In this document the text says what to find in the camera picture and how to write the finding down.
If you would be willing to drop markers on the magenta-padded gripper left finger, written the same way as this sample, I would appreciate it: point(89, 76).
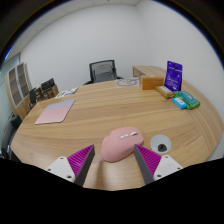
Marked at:
point(80, 160)

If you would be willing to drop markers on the purple upright package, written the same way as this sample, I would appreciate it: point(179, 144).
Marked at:
point(173, 76)

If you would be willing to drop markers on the pink computer mouse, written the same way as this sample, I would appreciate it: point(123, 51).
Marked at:
point(120, 146)

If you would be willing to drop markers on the black mesh office chair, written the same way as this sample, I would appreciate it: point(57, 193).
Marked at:
point(103, 64)

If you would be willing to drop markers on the grey backpack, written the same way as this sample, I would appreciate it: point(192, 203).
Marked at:
point(104, 75)

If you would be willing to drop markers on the pink and blue mouse pad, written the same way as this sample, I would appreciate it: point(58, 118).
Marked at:
point(56, 111)

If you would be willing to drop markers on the green flat box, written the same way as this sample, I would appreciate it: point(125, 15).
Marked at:
point(190, 100)

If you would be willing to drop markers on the black cardboard box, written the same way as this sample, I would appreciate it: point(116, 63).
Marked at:
point(47, 83)

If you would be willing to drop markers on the small black chair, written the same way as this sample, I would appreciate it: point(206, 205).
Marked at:
point(32, 94)

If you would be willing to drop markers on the wooden shelf cabinet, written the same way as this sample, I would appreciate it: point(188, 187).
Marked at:
point(16, 86)

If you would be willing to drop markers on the wooden side desk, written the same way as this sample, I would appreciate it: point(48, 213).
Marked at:
point(150, 70)

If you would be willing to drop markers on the brown cardboard box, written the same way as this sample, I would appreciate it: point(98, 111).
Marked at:
point(51, 91)

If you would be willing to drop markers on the yellow flat box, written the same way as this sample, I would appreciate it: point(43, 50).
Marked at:
point(165, 91)

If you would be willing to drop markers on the small blue box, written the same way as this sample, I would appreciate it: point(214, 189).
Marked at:
point(179, 103)

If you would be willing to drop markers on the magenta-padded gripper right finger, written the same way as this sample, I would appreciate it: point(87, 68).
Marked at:
point(150, 160)

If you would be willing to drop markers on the black leather armchair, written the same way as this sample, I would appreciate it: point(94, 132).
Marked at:
point(8, 133)

